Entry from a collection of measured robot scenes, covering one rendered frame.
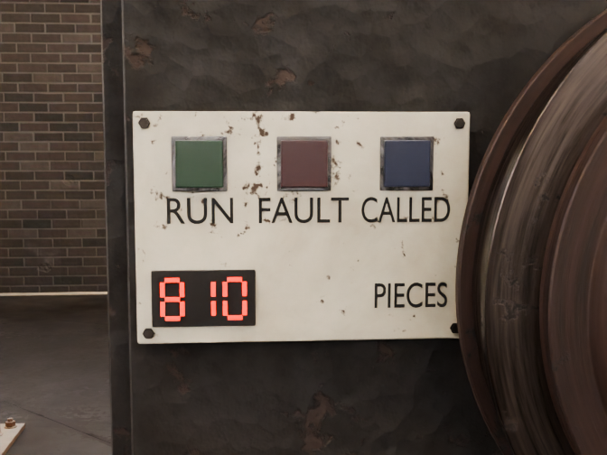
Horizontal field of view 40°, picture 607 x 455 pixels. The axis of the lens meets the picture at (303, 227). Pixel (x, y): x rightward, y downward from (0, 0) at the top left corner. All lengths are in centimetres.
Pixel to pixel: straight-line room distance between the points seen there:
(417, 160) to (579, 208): 16
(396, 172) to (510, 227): 14
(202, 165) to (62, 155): 612
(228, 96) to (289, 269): 14
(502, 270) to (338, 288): 16
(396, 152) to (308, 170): 7
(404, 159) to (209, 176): 15
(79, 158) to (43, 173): 30
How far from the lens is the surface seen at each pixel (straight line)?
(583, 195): 54
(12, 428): 375
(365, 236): 65
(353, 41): 67
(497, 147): 60
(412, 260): 66
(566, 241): 53
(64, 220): 678
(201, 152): 64
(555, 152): 55
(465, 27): 69
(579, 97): 55
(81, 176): 673
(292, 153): 64
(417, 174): 65
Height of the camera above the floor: 122
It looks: 6 degrees down
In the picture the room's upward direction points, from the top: straight up
